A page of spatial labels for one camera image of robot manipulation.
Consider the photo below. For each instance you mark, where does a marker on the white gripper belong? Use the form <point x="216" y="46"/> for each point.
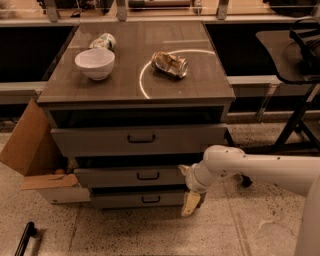
<point x="190" y="179"/>

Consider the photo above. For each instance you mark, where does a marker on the grey drawer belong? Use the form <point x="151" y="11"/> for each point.
<point x="142" y="140"/>
<point x="138" y="199"/>
<point x="129" y="176"/>

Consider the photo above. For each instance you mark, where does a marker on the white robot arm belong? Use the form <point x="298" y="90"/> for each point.
<point x="299" y="174"/>

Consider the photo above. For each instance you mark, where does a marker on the grey bottom drawer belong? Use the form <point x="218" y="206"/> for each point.
<point x="138" y="199"/>

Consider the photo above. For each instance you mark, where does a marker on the grey top drawer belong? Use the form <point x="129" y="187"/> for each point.
<point x="142" y="140"/>

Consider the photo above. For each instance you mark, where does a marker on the grey drawer cabinet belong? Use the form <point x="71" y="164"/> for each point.
<point x="135" y="94"/>

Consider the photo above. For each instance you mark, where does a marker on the crushed metal can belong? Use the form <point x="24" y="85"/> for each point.
<point x="170" y="64"/>

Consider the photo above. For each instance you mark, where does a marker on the white ceramic bowl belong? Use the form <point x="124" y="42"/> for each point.
<point x="96" y="64"/>

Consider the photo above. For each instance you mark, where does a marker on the brown cardboard box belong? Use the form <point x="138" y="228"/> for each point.
<point x="32" y="152"/>

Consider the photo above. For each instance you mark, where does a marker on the black bar on floor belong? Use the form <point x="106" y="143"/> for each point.
<point x="29" y="231"/>

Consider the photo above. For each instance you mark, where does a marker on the black side table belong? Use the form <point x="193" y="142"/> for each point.
<point x="294" y="58"/>

